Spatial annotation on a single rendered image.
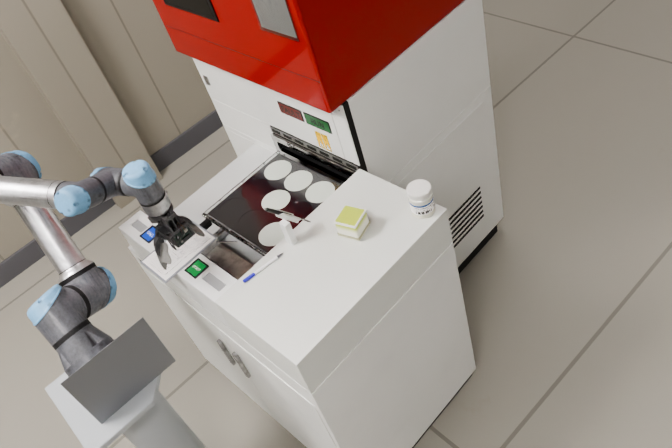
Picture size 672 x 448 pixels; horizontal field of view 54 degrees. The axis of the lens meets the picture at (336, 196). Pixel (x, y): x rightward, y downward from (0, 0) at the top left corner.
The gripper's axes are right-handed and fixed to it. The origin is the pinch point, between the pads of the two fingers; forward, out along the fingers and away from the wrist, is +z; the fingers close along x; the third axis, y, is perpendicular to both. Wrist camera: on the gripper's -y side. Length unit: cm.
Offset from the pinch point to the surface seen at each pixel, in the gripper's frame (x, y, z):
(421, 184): 55, 48, -4
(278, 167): 48, -15, 12
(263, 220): 27.5, 0.2, 12.2
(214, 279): 0.6, 10.7, 6.5
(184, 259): -0.2, -3.4, 5.7
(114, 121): 51, -173, 52
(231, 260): 10.9, 2.1, 14.1
